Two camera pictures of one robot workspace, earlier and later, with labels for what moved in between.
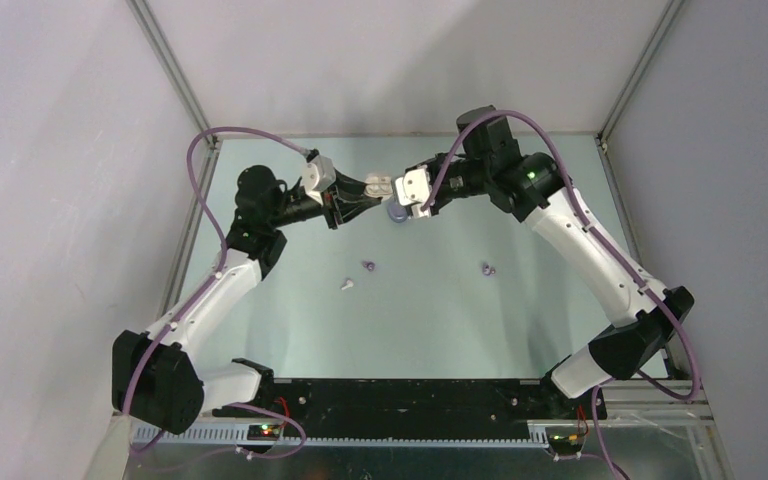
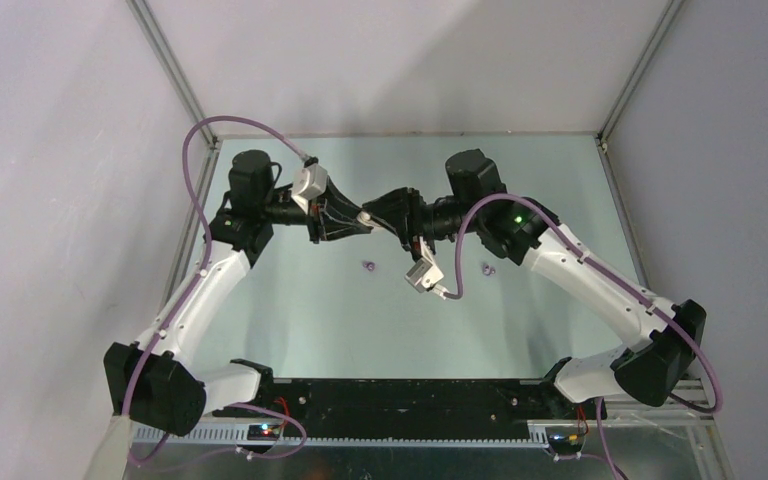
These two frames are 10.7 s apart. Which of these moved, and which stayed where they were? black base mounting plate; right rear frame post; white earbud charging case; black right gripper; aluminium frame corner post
Moved: white earbud charging case; black right gripper
Stayed: black base mounting plate; right rear frame post; aluminium frame corner post
